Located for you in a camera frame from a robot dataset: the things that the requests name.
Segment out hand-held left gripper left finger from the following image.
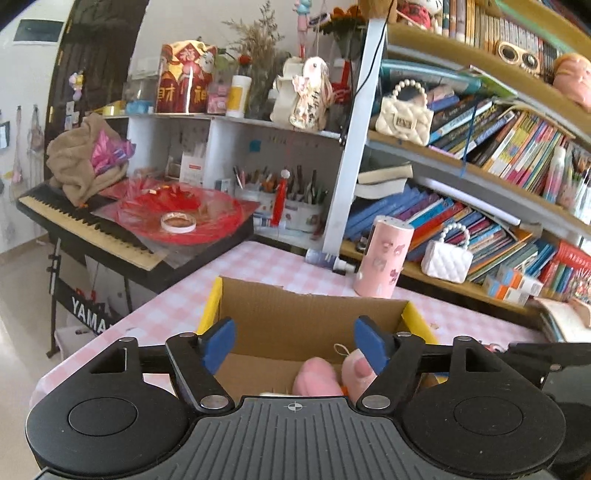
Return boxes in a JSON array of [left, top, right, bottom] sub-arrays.
[[76, 317, 236, 413]]

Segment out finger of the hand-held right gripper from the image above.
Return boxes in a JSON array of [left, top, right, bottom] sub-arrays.
[[501, 342, 591, 386]]

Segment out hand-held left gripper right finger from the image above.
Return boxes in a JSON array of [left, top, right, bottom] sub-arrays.
[[353, 317, 525, 413]]

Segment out pink plush pig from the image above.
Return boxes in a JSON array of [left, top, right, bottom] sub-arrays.
[[341, 348, 378, 400]]

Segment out pink plush chick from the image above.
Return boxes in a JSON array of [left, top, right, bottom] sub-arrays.
[[293, 357, 345, 398]]

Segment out yellow cardboard box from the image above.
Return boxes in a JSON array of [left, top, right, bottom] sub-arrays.
[[196, 276, 439, 402]]

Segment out stack of papers and booklets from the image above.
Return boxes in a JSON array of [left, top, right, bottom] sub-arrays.
[[533, 295, 591, 342]]

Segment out orange and white carton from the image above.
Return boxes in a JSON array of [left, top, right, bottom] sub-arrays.
[[482, 277, 529, 306], [496, 267, 544, 296]]

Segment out pink cylinder container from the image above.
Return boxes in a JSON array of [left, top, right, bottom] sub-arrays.
[[353, 215, 415, 298]]

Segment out red boxed book set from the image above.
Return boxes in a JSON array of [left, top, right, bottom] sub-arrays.
[[538, 240, 591, 301]]

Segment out blue and white glue tube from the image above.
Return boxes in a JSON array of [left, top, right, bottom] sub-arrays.
[[305, 249, 357, 274]]

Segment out white quilted handbag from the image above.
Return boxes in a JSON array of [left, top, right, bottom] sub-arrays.
[[421, 223, 474, 283]]

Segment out white tape roll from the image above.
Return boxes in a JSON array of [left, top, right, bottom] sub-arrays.
[[160, 212, 197, 232]]

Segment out red festive packets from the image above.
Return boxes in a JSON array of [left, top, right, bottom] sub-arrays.
[[92, 178, 259, 245]]

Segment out black keyboard stand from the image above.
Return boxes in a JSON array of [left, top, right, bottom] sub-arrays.
[[46, 235, 134, 358]]

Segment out pen holders with pens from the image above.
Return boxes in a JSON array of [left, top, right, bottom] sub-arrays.
[[233, 166, 328, 234]]

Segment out red tassel pen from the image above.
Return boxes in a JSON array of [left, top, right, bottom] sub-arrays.
[[272, 168, 291, 227]]

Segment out stack of thick pale books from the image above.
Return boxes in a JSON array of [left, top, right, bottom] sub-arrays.
[[355, 164, 414, 199]]

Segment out coloured pencils holder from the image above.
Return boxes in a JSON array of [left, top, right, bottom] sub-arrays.
[[542, 145, 591, 217]]

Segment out black electronic keyboard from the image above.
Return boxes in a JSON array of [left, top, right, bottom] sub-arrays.
[[16, 182, 254, 294]]

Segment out white box with red label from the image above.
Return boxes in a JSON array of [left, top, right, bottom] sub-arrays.
[[179, 152, 206, 185]]

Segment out wooden bookshelf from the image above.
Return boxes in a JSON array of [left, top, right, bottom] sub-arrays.
[[323, 0, 591, 328]]

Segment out white shelf unit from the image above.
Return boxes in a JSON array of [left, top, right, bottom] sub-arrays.
[[124, 113, 352, 250]]

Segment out row of thin colourful books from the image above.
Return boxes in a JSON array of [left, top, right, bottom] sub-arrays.
[[429, 83, 583, 195]]

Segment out pink shiny wrapping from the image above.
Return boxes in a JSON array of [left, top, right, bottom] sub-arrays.
[[90, 131, 134, 174]]

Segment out cream quilted handbag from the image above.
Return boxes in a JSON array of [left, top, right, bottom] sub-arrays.
[[375, 79, 435, 147]]

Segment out brown cloth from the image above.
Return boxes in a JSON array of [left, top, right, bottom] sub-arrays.
[[46, 113, 132, 204]]

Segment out small pink box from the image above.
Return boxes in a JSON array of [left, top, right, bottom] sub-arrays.
[[206, 83, 229, 114]]

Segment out white and yellow bottle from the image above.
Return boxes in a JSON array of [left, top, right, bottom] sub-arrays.
[[225, 75, 252, 117]]

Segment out cream paper ornament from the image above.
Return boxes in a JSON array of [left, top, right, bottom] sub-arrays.
[[270, 56, 333, 132]]

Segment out red festive canister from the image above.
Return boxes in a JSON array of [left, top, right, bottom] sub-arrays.
[[156, 41, 218, 114]]

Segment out clear plastic boxes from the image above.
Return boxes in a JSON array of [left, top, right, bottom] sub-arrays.
[[122, 58, 162, 114]]

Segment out pink doll head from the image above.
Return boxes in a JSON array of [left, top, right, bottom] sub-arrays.
[[551, 53, 591, 112]]

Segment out gold twin speaker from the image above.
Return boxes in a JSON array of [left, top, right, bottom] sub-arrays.
[[496, 41, 541, 77]]

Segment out dried flower bunch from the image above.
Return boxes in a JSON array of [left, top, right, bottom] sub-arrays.
[[222, 0, 287, 93]]

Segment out dark door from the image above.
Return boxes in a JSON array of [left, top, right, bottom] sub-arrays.
[[46, 0, 153, 134]]

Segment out orange artificial flowers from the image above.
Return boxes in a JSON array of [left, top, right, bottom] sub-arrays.
[[318, 4, 370, 38]]

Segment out pink and blue figurine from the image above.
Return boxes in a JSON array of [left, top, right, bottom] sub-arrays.
[[293, 0, 315, 58]]

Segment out row of upright paperback books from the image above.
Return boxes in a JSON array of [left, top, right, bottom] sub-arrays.
[[438, 0, 568, 79]]

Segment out brown teddy bear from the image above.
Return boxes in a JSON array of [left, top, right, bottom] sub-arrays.
[[358, 0, 398, 24]]

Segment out red and white doll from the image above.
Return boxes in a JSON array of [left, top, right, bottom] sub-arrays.
[[397, 0, 444, 31]]

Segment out black hanging cable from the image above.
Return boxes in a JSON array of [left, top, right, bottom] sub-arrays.
[[339, 0, 398, 146]]

